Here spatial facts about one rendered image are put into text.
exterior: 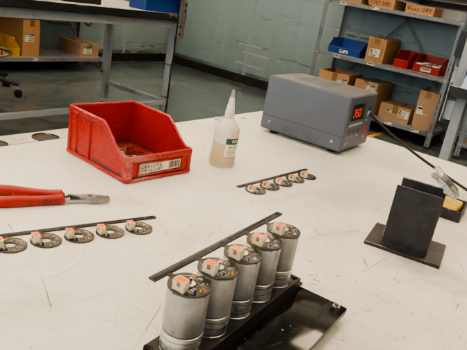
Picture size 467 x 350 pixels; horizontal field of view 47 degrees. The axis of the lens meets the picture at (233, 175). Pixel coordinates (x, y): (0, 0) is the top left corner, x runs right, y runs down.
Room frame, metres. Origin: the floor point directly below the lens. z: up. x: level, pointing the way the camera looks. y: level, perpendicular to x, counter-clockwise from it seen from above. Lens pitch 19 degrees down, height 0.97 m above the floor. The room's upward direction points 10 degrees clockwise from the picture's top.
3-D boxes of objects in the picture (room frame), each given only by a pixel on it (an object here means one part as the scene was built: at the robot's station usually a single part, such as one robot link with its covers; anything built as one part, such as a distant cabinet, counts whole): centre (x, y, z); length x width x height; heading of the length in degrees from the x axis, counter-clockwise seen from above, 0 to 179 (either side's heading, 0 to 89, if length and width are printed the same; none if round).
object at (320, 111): (0.90, -0.12, 0.80); 0.15 x 0.12 x 0.10; 59
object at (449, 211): (0.65, -0.26, 0.76); 0.07 x 0.05 x 0.02; 62
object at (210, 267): (0.28, 0.00, 0.82); 0.01 x 0.01 x 0.01; 60
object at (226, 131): (0.68, 0.02, 0.80); 0.03 x 0.03 x 0.10
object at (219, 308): (0.29, 0.00, 0.79); 0.02 x 0.02 x 0.05
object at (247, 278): (0.31, -0.01, 0.79); 0.02 x 0.02 x 0.05
